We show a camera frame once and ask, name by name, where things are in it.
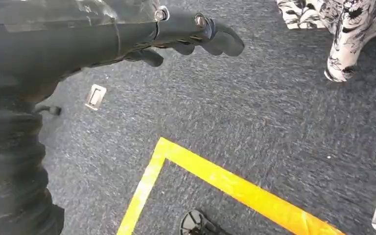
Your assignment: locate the black and white patterned cloth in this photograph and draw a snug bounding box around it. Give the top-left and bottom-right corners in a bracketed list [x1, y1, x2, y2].
[276, 0, 376, 83]

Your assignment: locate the yellow floor tape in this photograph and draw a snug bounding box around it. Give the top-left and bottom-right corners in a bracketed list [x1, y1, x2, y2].
[116, 136, 348, 235]

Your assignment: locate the short black cable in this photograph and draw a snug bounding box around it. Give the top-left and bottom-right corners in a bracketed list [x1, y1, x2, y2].
[34, 105, 63, 117]

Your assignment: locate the closed silver floor socket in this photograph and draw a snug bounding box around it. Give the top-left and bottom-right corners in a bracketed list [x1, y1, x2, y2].
[84, 83, 108, 112]

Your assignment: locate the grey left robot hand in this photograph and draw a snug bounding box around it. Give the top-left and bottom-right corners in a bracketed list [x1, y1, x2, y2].
[0, 0, 245, 105]

